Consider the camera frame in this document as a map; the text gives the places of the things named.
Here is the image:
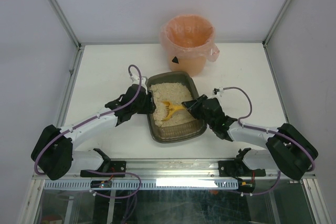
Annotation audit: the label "yellow plastic litter scoop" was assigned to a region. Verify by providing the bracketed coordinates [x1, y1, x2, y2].
[161, 101, 186, 121]

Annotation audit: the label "dark grey litter box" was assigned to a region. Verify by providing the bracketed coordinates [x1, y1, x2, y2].
[146, 71, 206, 144]

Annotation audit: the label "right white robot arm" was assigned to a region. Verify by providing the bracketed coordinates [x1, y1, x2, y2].
[182, 95, 318, 180]

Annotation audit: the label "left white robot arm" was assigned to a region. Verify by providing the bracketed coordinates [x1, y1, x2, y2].
[31, 84, 155, 180]

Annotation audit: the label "cat litter granules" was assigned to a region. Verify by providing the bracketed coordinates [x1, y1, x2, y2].
[150, 83, 195, 127]

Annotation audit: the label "orange trash bin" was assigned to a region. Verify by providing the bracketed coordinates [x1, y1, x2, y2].
[167, 16, 215, 76]

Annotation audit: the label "translucent pink bin liner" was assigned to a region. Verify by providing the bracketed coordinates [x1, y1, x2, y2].
[160, 14, 219, 62]

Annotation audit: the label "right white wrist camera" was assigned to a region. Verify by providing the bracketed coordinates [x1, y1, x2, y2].
[213, 87, 225, 97]

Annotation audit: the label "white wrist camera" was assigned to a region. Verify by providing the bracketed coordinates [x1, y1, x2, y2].
[130, 74, 148, 89]
[213, 87, 225, 97]

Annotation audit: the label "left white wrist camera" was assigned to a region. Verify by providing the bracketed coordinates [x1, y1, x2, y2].
[130, 74, 148, 89]

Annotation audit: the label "aluminium mounting rail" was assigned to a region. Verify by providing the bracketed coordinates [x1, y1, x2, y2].
[34, 158, 315, 180]

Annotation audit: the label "white slotted cable duct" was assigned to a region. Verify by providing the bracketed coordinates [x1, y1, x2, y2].
[44, 178, 238, 191]

